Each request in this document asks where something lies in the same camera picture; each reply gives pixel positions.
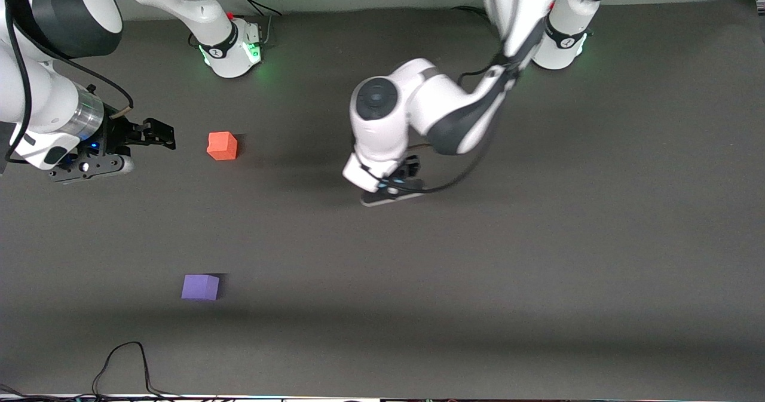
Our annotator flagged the orange foam block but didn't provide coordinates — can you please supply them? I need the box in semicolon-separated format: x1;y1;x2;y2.
207;131;238;161

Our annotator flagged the purple foam block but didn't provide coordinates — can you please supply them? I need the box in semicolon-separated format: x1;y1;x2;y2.
181;274;221;301

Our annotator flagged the dark grey table mat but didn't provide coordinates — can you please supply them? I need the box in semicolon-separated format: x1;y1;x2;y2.
0;0;765;400

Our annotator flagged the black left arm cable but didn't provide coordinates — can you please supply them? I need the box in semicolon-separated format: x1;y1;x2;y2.
409;53;522;195

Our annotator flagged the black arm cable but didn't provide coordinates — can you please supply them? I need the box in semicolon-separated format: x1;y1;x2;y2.
2;0;134;164
409;53;522;195

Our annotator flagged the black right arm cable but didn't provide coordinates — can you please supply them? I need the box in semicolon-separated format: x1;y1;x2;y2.
2;0;134;164

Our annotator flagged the black looped table cable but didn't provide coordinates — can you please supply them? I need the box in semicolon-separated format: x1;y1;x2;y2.
0;341;186;402

